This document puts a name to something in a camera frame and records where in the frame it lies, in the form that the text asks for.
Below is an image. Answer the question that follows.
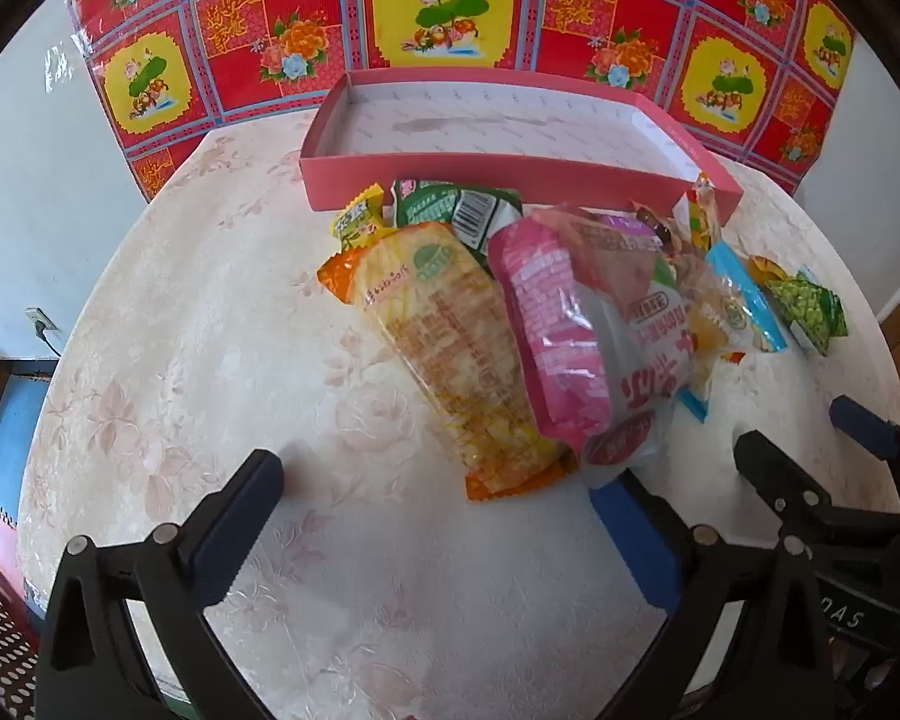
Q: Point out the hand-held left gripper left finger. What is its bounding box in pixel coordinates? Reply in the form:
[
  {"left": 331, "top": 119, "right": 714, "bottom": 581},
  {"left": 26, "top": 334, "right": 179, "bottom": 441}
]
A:
[{"left": 36, "top": 448, "right": 286, "bottom": 720}]

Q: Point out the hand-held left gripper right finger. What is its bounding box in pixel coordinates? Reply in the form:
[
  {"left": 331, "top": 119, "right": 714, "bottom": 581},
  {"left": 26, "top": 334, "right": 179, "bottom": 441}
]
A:
[{"left": 589, "top": 467, "right": 841, "bottom": 720}]

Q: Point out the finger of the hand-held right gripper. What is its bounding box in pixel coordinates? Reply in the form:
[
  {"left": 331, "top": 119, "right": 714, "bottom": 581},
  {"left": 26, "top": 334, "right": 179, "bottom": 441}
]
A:
[
  {"left": 830, "top": 396, "right": 900, "bottom": 511},
  {"left": 733, "top": 431, "right": 900, "bottom": 542}
]

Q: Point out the green pea snack packet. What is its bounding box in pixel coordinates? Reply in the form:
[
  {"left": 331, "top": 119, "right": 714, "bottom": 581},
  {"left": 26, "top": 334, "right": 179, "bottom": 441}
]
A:
[{"left": 765, "top": 266, "right": 848, "bottom": 357}]

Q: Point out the blue-edged clear cake packet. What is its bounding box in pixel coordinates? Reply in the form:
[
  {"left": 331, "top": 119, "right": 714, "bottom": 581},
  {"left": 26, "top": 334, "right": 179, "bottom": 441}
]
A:
[{"left": 675, "top": 244, "right": 788, "bottom": 421}]

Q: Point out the clear red-print snack packet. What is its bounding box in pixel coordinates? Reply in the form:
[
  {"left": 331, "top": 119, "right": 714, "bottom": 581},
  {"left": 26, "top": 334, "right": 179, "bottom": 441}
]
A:
[{"left": 532, "top": 202, "right": 710, "bottom": 492}]

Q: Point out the small orange green snack packet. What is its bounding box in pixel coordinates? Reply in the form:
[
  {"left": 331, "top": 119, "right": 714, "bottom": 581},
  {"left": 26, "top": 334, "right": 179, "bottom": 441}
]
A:
[{"left": 679, "top": 172, "right": 722, "bottom": 250}]

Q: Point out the orange clear biscuit packet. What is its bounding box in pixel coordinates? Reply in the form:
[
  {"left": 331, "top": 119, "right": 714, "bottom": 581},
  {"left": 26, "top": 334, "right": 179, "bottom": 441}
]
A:
[{"left": 316, "top": 221, "right": 578, "bottom": 502}]

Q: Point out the small yellow candy packet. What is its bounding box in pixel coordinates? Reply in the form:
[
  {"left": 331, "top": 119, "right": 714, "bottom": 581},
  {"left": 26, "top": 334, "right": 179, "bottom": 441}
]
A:
[{"left": 334, "top": 186, "right": 387, "bottom": 248}]

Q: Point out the green barcode snack packet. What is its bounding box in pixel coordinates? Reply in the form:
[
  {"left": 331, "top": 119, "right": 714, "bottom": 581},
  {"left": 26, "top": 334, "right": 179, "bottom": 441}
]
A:
[{"left": 386, "top": 178, "right": 526, "bottom": 271}]

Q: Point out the pink shallow cardboard box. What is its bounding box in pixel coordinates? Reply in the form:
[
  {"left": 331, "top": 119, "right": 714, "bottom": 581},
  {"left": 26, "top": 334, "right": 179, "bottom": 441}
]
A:
[{"left": 300, "top": 69, "right": 745, "bottom": 224}]

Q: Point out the blue foam floor mat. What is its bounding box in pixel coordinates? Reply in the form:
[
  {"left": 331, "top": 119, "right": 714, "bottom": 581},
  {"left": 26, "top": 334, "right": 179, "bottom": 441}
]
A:
[{"left": 0, "top": 360, "right": 61, "bottom": 526}]

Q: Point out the dark dotted mat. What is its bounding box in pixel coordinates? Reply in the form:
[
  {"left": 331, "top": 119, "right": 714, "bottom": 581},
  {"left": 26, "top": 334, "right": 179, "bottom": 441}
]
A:
[{"left": 0, "top": 555, "right": 46, "bottom": 720}]

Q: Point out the red floral printed wall cloth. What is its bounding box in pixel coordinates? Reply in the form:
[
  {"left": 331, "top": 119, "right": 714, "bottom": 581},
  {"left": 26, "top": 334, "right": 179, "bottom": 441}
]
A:
[{"left": 64, "top": 0, "right": 856, "bottom": 203}]

